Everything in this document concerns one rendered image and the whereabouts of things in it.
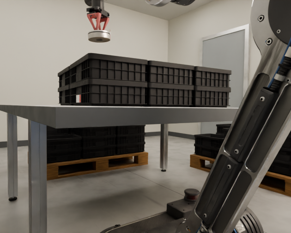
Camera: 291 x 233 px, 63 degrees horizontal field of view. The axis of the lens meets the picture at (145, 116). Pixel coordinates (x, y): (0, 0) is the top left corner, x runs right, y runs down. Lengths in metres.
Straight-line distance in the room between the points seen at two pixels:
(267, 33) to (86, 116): 0.38
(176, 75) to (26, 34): 3.65
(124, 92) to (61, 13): 3.88
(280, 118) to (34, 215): 0.95
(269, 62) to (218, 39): 4.43
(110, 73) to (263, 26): 0.74
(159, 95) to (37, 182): 0.68
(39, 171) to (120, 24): 4.56
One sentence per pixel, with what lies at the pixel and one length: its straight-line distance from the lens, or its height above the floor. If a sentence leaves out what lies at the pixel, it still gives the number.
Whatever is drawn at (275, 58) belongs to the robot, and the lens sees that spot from 0.50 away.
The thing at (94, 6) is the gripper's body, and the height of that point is 1.16.
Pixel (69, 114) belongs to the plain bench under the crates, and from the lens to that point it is 0.46.
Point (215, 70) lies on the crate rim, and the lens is 1.47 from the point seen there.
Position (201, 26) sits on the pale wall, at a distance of 5.33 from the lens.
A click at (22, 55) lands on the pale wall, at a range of 4.56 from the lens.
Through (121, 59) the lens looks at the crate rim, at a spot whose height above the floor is 0.92.
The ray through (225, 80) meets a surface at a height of 0.87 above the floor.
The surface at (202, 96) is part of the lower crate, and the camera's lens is 1.40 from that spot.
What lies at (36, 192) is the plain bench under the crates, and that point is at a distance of 1.09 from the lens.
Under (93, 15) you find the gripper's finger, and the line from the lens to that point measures 1.20.
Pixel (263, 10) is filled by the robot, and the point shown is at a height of 0.89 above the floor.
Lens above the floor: 0.70
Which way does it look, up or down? 2 degrees down
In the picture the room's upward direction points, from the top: 1 degrees clockwise
